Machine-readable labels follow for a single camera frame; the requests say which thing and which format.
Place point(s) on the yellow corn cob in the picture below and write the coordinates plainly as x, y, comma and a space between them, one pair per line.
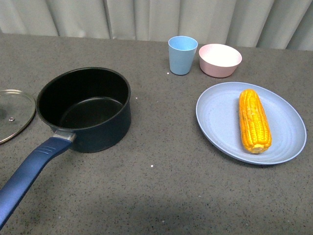
255, 131

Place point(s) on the glass lid with blue knob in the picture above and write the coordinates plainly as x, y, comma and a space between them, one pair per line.
17, 109

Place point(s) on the dark blue saucepan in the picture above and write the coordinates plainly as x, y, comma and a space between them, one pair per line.
88, 110

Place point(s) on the light blue plastic cup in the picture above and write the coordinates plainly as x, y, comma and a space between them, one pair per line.
182, 50

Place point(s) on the pink plastic bowl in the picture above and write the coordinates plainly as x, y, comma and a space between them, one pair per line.
219, 61

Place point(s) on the light blue plastic plate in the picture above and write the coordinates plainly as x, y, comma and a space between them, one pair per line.
217, 113

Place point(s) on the grey-white curtain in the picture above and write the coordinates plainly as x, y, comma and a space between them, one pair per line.
283, 24

